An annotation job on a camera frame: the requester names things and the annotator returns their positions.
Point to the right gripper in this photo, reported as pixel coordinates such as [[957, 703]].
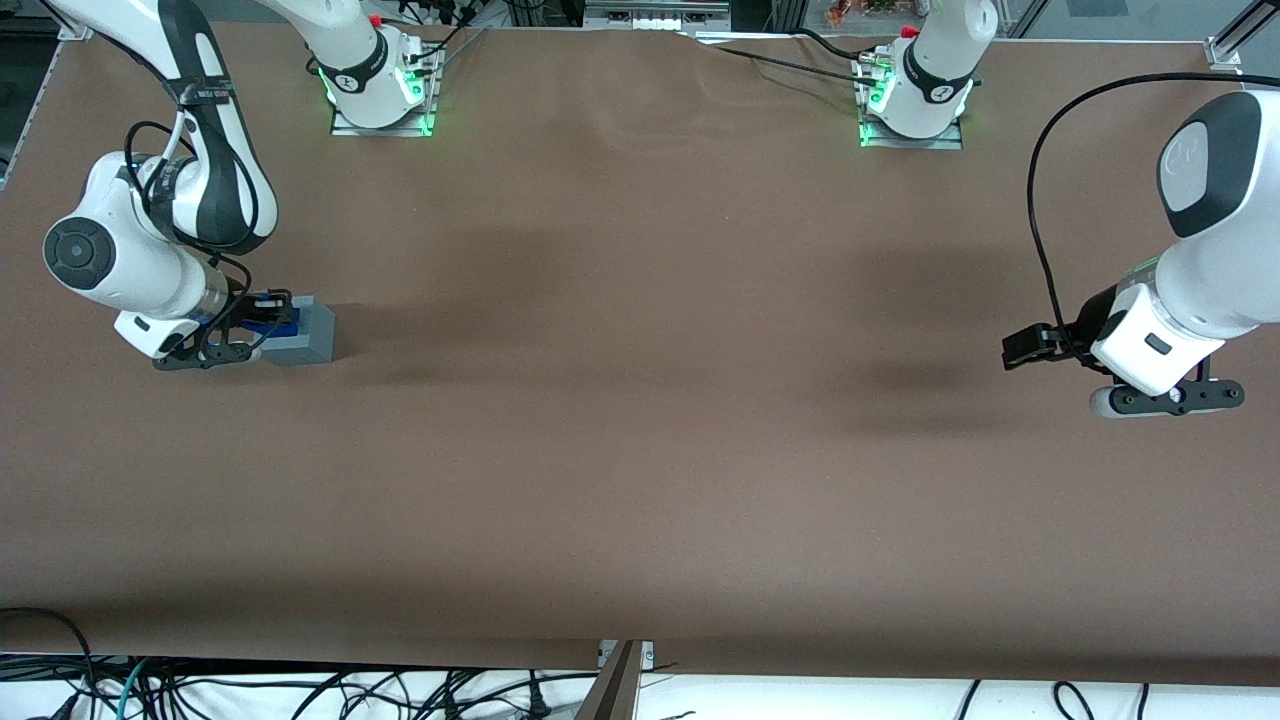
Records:
[[243, 310]]

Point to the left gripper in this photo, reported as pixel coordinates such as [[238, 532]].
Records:
[[1097, 313]]

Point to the blue plastic part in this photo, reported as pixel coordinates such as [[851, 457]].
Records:
[[289, 322]]

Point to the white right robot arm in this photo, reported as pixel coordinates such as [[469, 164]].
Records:
[[110, 270]]

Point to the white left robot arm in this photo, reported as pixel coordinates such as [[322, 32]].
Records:
[[1230, 250]]

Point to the gray square base block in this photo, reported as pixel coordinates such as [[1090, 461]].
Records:
[[318, 342]]

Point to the orange patterned object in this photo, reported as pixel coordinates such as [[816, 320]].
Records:
[[865, 12]]

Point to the brown paper table cover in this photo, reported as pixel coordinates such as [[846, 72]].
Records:
[[640, 460]]

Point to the gray power strip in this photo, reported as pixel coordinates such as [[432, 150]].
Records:
[[650, 18]]

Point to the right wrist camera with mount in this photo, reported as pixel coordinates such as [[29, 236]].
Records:
[[215, 356]]

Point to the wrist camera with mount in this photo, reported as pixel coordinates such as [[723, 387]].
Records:
[[1205, 396], [215, 356]]

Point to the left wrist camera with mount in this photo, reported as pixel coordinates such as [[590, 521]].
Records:
[[1205, 396]]

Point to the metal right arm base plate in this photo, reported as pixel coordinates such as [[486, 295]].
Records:
[[380, 130]]

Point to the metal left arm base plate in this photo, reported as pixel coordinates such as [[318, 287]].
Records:
[[912, 144]]

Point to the aluminium frame corner bracket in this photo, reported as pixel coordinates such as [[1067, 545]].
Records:
[[75, 32], [1225, 55]]

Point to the diagonal aluminium frame profile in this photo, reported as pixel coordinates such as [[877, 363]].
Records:
[[1250, 25]]

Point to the small metal post bracket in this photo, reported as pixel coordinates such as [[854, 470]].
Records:
[[645, 655]]

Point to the aluminium frame post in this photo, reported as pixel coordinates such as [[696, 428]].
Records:
[[612, 695]]

